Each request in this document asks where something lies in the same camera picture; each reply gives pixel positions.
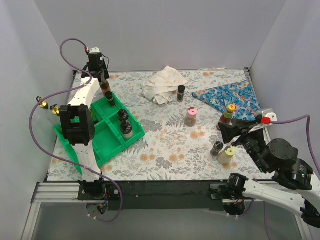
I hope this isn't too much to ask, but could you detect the dark round-cap bottle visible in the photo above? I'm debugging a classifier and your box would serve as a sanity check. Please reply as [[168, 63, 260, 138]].
[[210, 141, 224, 157]]

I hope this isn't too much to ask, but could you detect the red chili sauce bottle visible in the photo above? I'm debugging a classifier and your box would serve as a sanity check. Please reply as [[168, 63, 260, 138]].
[[216, 104, 237, 131], [100, 79, 111, 95]]

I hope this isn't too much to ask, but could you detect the gold-cap pepper grinder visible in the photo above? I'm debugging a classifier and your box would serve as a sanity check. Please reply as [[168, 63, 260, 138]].
[[104, 91, 116, 108]]

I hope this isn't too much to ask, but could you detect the pink-lid spice jar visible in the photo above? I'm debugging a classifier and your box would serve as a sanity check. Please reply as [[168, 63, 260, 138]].
[[184, 107, 198, 127]]

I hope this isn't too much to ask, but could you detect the small black-cap spice jar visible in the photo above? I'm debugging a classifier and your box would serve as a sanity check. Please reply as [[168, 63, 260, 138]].
[[117, 108, 130, 123]]

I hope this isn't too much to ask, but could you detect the black-lid seasoning shaker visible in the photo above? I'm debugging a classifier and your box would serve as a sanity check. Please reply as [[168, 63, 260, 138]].
[[177, 85, 186, 102]]

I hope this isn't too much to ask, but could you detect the clear gold-spout oil bottle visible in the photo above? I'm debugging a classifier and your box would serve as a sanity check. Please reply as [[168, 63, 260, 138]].
[[49, 104, 61, 126]]

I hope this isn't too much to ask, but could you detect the black-cap white powder bottle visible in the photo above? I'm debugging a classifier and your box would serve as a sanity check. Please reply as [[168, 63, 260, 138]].
[[120, 121, 133, 141]]

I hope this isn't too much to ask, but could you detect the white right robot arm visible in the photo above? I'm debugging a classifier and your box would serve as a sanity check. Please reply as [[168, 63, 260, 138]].
[[215, 116, 320, 228]]

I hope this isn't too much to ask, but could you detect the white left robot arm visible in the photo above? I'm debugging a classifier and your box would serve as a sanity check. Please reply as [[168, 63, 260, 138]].
[[59, 47, 107, 200]]

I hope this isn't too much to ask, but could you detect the yellow-lid white sauce bottle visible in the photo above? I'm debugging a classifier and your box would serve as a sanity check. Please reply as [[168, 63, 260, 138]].
[[217, 146, 236, 165]]

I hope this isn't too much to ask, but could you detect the blue floral cloth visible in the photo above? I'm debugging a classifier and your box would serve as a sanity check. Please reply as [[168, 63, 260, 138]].
[[192, 80, 262, 121]]

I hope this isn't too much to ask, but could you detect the white crumpled cloth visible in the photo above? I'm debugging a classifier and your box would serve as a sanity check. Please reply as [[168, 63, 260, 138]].
[[141, 66, 188, 105]]

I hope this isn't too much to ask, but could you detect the green plastic organizer tray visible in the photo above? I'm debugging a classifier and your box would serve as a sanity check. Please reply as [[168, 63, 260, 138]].
[[52, 91, 146, 176]]

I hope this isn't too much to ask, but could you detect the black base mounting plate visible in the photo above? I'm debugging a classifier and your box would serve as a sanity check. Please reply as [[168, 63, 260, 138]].
[[77, 180, 231, 211]]

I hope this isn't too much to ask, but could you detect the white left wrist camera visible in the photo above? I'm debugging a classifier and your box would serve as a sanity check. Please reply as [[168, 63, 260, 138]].
[[84, 47, 101, 55]]

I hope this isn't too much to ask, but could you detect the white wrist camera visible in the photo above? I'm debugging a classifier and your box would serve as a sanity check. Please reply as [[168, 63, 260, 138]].
[[84, 47, 101, 55], [252, 108, 278, 132]]

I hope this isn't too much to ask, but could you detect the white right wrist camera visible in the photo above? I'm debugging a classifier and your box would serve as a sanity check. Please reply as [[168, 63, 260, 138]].
[[252, 108, 278, 132]]

